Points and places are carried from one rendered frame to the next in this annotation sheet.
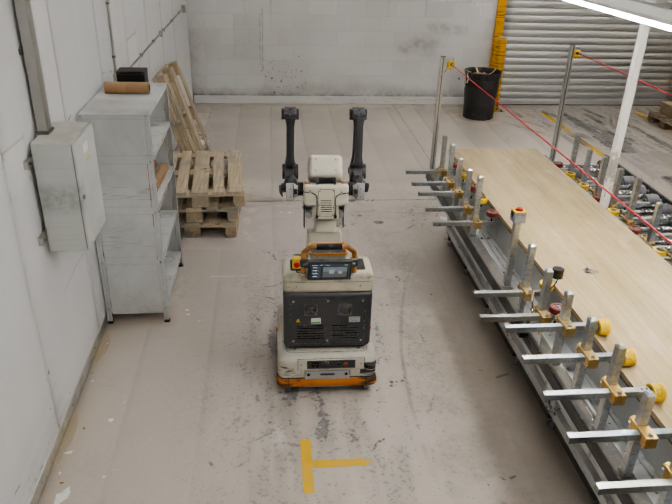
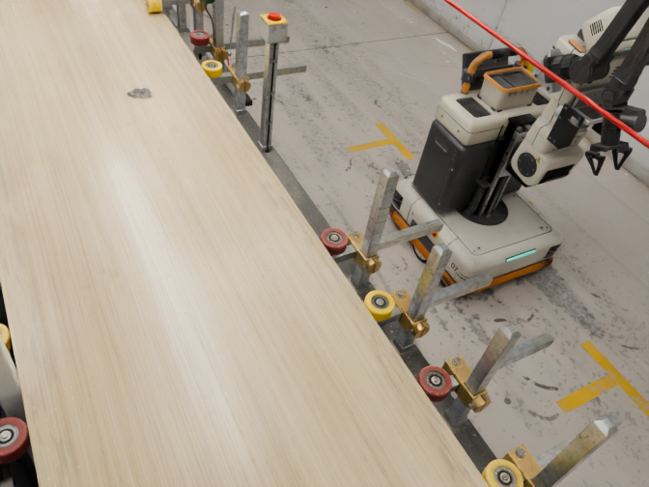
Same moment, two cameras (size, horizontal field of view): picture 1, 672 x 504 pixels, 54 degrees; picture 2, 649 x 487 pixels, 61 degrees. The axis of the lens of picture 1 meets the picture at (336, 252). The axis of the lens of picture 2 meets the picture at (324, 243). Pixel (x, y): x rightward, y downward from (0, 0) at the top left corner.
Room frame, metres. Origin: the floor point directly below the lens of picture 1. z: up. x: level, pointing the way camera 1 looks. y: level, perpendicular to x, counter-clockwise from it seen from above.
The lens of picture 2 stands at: (5.19, -1.66, 2.02)
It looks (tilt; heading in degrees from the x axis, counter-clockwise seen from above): 45 degrees down; 150
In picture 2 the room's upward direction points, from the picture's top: 11 degrees clockwise
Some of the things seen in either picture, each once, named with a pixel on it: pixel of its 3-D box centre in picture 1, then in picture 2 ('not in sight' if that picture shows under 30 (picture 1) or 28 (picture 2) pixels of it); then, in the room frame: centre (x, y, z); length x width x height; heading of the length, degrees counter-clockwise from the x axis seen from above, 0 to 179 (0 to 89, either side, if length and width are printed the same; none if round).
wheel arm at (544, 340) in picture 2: (446, 193); (489, 366); (4.69, -0.83, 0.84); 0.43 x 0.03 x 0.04; 96
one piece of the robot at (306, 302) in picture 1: (326, 294); (490, 145); (3.55, 0.05, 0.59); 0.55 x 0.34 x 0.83; 96
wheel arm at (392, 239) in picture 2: (463, 223); (384, 242); (4.19, -0.88, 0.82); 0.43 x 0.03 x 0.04; 96
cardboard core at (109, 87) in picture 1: (127, 87); not in sight; (4.60, 1.49, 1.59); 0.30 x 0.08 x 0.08; 96
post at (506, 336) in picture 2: (457, 187); (474, 386); (4.74, -0.91, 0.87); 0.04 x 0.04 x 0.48; 6
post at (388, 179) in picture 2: (476, 208); (373, 235); (4.24, -0.97, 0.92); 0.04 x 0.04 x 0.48; 6
